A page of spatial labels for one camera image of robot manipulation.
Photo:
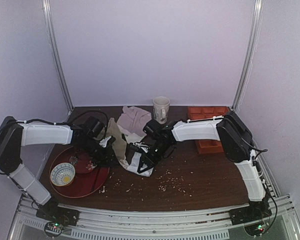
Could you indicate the olive green underwear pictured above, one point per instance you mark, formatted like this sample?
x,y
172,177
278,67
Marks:
x,y
114,145

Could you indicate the white black boxer briefs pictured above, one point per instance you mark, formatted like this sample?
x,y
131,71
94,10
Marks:
x,y
129,159

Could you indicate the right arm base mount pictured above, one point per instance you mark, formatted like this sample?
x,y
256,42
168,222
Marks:
x,y
255,211

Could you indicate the right aluminium frame post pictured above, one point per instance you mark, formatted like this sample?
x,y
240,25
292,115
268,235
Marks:
x,y
251,47

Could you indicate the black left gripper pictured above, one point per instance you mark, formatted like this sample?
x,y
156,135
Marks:
x,y
106,155

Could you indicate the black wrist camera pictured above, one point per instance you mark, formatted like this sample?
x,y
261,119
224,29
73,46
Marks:
x,y
93,126
152,129

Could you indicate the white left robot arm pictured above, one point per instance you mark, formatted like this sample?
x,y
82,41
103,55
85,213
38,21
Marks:
x,y
89,136

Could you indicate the red floral bowl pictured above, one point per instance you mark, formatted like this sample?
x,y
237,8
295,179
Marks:
x,y
82,162

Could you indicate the round red tray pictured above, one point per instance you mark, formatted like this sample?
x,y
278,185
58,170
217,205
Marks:
x,y
83,184

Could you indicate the blue white patterned bowl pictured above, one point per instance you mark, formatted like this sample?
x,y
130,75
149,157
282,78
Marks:
x,y
62,174

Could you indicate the left aluminium frame post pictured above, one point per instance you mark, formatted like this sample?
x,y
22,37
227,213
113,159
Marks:
x,y
48,18

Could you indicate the pink white underwear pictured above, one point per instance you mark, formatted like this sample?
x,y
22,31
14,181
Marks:
x,y
132,121

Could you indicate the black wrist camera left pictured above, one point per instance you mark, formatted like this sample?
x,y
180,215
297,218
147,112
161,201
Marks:
x,y
93,126

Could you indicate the aluminium frame post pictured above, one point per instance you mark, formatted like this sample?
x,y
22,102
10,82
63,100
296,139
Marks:
x,y
48,18
251,47

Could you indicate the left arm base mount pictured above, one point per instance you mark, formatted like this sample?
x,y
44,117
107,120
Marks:
x,y
51,211

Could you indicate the aluminium front rail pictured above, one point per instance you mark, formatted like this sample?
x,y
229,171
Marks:
x,y
207,224

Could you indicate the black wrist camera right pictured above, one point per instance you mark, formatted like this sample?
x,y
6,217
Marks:
x,y
152,129

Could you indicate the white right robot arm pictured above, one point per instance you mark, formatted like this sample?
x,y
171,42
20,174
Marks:
x,y
235,138

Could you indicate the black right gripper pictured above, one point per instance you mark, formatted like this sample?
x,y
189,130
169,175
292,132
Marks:
x,y
148,155

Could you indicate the white ceramic mug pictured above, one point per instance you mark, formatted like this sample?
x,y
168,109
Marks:
x,y
161,106

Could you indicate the orange compartment tray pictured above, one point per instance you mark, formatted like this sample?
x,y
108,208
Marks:
x,y
206,112

